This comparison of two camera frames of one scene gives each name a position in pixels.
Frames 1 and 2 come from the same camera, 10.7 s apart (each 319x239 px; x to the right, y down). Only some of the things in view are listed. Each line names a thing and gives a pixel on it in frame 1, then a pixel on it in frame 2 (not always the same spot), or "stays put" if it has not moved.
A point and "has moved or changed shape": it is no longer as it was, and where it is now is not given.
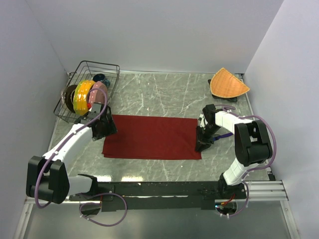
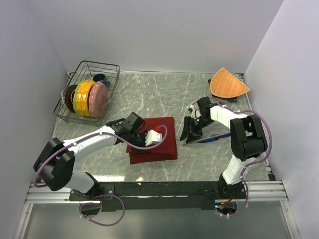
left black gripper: (110, 128) to (143, 134)
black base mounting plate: (154, 196) stays put
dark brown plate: (69, 97) stays put
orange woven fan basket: (224, 84) stays put
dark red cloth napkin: (152, 138) has moved or changed shape
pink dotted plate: (98, 95) stays put
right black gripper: (206, 142) to (188, 121)
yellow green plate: (80, 96) stays put
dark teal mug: (101, 77) stays put
